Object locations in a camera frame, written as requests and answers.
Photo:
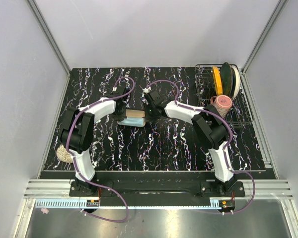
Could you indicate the white plate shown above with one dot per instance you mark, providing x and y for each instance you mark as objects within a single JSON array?
[{"x": 236, "y": 81}]

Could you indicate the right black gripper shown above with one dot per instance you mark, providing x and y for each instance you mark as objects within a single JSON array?
[{"x": 147, "y": 105}]

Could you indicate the black glasses case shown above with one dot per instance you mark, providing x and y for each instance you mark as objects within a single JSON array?
[{"x": 135, "y": 113}]

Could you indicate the dark green plate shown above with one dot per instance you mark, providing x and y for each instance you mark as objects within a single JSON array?
[{"x": 226, "y": 75}]

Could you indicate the beige patterned round coaster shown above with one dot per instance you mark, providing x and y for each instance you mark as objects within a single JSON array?
[{"x": 63, "y": 155}]

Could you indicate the yellow plate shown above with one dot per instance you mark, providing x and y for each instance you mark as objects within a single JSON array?
[{"x": 217, "y": 80}]

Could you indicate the aluminium rail frame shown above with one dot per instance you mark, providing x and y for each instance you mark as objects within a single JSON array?
[{"x": 49, "y": 193}]

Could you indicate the pink patterned mug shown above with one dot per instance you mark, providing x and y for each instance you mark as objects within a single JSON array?
[{"x": 222, "y": 103}]

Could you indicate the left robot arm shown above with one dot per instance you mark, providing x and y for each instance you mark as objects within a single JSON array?
[{"x": 76, "y": 133}]

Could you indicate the black wire dish rack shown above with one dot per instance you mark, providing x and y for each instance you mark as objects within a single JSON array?
[{"x": 239, "y": 114}]

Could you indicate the light blue cleaning cloth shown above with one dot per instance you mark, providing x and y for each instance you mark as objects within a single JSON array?
[{"x": 136, "y": 122}]

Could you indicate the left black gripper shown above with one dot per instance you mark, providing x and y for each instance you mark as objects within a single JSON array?
[{"x": 123, "y": 115}]

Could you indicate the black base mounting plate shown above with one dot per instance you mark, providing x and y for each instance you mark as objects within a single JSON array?
[{"x": 203, "y": 184}]

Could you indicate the small pink scrap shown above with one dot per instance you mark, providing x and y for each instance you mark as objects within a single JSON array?
[{"x": 44, "y": 210}]

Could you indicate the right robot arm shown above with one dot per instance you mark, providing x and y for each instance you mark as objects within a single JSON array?
[{"x": 211, "y": 129}]

